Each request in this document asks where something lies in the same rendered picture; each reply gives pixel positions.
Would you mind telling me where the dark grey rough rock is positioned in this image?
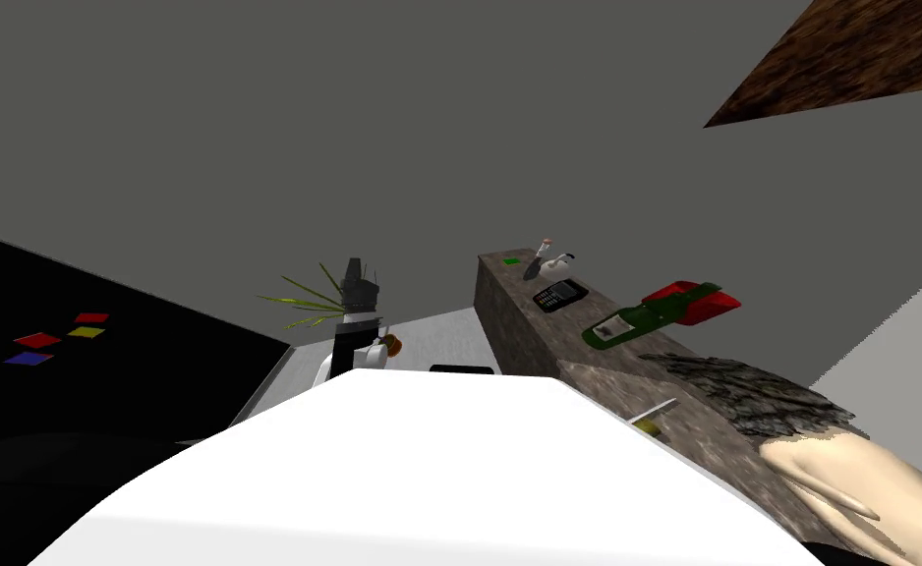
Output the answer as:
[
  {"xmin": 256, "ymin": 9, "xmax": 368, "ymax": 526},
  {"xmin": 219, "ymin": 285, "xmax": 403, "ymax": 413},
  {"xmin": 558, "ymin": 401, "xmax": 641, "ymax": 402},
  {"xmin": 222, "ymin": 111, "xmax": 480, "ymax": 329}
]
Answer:
[{"xmin": 638, "ymin": 352, "xmax": 857, "ymax": 440}]

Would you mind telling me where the grey trowel with pale handle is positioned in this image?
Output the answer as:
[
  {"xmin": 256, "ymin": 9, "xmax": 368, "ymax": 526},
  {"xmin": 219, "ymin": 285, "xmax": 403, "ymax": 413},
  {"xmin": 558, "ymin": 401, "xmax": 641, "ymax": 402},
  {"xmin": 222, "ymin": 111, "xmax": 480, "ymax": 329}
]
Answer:
[{"xmin": 523, "ymin": 239, "xmax": 553, "ymax": 281}]

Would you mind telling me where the yellow-green spiky plant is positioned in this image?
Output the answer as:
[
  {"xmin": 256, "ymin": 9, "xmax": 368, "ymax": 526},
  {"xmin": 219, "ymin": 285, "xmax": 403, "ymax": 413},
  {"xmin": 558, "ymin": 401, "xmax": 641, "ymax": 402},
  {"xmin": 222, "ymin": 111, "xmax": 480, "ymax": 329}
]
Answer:
[{"xmin": 255, "ymin": 262, "xmax": 346, "ymax": 331}]

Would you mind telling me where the beige smooth sculpture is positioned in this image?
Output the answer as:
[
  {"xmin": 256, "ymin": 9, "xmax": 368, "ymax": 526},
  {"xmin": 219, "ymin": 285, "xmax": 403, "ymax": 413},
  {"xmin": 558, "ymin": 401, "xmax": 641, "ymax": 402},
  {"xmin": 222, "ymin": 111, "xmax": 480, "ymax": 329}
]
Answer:
[{"xmin": 758, "ymin": 430, "xmax": 922, "ymax": 566}]

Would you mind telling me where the white kettle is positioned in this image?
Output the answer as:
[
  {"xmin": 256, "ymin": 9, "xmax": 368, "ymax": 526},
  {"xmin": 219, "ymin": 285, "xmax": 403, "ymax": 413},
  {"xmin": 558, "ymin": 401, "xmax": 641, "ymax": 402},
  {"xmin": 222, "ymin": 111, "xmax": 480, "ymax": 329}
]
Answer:
[{"xmin": 539, "ymin": 252, "xmax": 577, "ymax": 281}]

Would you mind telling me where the green bottle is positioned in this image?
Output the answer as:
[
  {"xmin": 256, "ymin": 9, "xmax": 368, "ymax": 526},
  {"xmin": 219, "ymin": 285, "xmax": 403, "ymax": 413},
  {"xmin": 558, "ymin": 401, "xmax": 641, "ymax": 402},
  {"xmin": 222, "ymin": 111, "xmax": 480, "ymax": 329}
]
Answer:
[{"xmin": 581, "ymin": 284, "xmax": 723, "ymax": 351}]

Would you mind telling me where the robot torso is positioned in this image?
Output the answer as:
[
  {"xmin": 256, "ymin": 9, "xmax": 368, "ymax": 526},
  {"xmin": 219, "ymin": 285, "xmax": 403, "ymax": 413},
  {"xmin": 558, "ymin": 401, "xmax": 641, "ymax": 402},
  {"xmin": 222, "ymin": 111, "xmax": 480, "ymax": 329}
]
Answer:
[{"xmin": 27, "ymin": 365, "xmax": 826, "ymax": 566}]

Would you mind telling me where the red box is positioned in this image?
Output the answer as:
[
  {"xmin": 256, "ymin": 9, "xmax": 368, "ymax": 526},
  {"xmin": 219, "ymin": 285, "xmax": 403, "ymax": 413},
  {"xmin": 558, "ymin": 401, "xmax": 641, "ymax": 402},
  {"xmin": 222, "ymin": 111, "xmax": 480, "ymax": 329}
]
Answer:
[{"xmin": 640, "ymin": 280, "xmax": 743, "ymax": 327}]

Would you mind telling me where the black panel with coloured squares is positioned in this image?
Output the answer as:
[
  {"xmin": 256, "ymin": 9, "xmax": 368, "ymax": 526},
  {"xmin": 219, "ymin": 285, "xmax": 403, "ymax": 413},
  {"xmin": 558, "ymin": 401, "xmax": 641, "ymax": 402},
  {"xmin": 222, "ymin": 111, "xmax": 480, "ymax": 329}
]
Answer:
[{"xmin": 0, "ymin": 224, "xmax": 294, "ymax": 449}]

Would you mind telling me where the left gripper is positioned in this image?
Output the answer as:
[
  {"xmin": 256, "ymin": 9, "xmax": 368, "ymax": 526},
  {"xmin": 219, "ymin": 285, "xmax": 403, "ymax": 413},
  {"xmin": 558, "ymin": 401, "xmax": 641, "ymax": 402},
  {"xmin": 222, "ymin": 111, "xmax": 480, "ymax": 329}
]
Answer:
[{"xmin": 339, "ymin": 257, "xmax": 382, "ymax": 315}]

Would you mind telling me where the pale stick with yellow end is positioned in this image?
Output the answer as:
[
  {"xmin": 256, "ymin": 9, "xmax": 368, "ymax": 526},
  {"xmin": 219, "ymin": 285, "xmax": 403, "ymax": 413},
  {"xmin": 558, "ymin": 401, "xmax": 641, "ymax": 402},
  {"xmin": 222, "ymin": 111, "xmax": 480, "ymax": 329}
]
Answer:
[{"xmin": 628, "ymin": 398, "xmax": 680, "ymax": 438}]

